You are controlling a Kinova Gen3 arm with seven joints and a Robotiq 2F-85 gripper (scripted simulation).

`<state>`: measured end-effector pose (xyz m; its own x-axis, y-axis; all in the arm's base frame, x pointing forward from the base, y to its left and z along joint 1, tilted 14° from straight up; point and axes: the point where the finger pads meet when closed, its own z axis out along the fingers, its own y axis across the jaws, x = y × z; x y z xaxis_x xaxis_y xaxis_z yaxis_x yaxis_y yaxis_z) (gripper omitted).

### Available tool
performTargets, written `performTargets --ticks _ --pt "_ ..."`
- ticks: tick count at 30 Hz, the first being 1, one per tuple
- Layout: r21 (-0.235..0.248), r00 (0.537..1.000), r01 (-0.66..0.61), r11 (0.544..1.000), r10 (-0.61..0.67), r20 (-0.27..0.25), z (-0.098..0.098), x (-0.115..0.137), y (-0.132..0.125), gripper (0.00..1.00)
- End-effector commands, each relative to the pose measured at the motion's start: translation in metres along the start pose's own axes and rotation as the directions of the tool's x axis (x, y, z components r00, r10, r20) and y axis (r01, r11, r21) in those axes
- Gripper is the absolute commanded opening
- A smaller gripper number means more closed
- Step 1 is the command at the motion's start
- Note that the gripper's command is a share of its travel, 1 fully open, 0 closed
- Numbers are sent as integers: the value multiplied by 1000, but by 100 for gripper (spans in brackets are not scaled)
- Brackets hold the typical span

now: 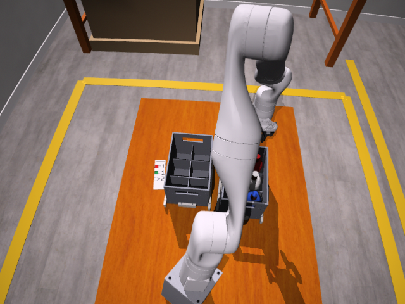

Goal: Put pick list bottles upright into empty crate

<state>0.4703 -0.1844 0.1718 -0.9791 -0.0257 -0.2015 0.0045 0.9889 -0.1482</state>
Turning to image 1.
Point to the white paper pick list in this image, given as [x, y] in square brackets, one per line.
[159, 174]

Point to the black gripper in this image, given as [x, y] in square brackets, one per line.
[265, 134]

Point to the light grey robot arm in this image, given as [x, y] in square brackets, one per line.
[260, 33]

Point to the red bottle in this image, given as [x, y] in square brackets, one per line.
[259, 164]

